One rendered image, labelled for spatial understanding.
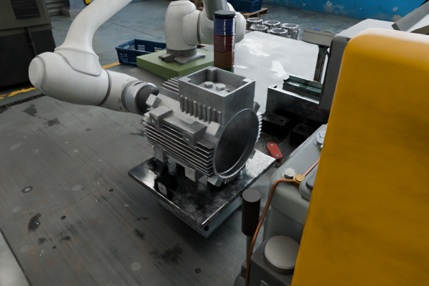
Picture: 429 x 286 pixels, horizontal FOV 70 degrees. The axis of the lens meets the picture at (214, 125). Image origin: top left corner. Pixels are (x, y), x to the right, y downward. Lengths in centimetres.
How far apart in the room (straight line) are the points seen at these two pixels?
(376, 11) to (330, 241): 664
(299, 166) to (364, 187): 19
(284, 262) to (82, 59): 64
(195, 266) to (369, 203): 55
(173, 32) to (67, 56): 81
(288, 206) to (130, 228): 51
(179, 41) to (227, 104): 100
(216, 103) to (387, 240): 42
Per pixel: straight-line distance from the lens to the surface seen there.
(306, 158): 39
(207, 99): 58
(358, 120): 17
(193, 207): 65
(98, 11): 89
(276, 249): 36
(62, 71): 78
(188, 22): 151
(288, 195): 34
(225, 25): 83
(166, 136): 66
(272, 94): 110
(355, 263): 23
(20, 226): 90
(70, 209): 88
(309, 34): 131
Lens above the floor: 139
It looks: 32 degrees down
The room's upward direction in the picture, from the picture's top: straight up
